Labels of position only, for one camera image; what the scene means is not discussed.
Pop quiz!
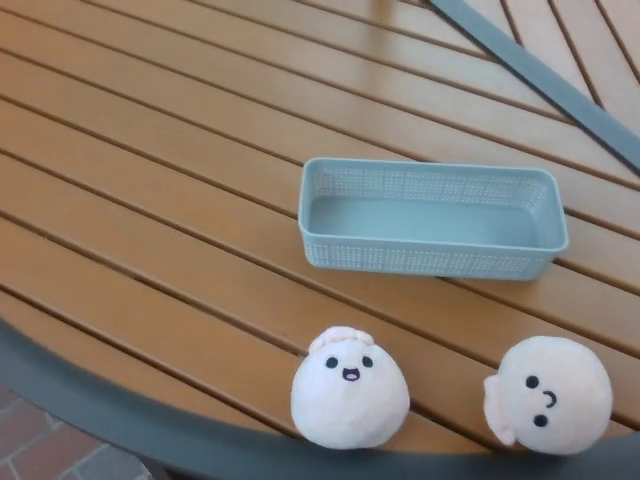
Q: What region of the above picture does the open-mouth smiling plush dumpling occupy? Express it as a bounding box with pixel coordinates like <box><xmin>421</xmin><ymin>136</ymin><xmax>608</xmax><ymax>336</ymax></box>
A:
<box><xmin>290</xmin><ymin>325</ymin><xmax>413</xmax><ymax>449</ymax></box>

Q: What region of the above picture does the winking plush dumpling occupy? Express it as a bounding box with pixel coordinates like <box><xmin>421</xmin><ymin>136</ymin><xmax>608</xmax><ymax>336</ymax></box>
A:
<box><xmin>482</xmin><ymin>335</ymin><xmax>616</xmax><ymax>458</ymax></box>

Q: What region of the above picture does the grey metal table crossbar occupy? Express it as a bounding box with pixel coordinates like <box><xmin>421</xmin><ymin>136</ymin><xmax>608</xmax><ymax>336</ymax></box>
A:
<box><xmin>428</xmin><ymin>0</ymin><xmax>640</xmax><ymax>176</ymax></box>

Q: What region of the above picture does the round wooden slat table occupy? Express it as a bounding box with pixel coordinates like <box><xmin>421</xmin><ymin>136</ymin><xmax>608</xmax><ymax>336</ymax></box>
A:
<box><xmin>0</xmin><ymin>319</ymin><xmax>640</xmax><ymax>480</ymax></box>

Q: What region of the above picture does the grey perforated plastic basket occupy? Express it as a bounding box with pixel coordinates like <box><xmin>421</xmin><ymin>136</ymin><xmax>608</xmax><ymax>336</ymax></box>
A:
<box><xmin>298</xmin><ymin>157</ymin><xmax>571</xmax><ymax>283</ymax></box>

